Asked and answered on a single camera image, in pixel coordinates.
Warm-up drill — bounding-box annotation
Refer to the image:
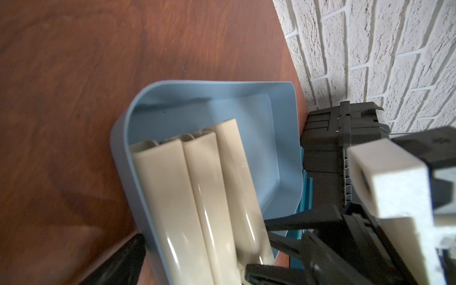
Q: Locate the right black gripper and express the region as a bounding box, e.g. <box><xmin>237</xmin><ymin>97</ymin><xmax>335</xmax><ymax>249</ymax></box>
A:
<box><xmin>245</xmin><ymin>126</ymin><xmax>456</xmax><ymax>285</ymax></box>

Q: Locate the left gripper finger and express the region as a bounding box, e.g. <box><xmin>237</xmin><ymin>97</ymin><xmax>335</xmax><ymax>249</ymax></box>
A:
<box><xmin>80</xmin><ymin>233</ymin><xmax>146</xmax><ymax>285</ymax></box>

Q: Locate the blue plastic tray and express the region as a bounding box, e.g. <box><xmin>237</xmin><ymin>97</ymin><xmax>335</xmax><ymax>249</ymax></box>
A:
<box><xmin>110</xmin><ymin>80</ymin><xmax>303</xmax><ymax>285</ymax></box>

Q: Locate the black plastic toolbox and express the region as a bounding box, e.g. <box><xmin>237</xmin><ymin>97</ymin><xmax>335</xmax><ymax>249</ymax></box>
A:
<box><xmin>300</xmin><ymin>101</ymin><xmax>390</xmax><ymax>210</ymax></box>

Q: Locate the beige block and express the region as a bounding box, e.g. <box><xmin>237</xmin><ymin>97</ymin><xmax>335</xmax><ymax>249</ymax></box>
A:
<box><xmin>205</xmin><ymin>119</ymin><xmax>274</xmax><ymax>266</ymax></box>
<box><xmin>170</xmin><ymin>131</ymin><xmax>242</xmax><ymax>285</ymax></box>
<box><xmin>130</xmin><ymin>140</ymin><xmax>214</xmax><ymax>285</ymax></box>

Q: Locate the teal block lower right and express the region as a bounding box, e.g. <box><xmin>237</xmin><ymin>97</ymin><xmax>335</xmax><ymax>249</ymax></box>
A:
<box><xmin>287</xmin><ymin>145</ymin><xmax>314</xmax><ymax>270</ymax></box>

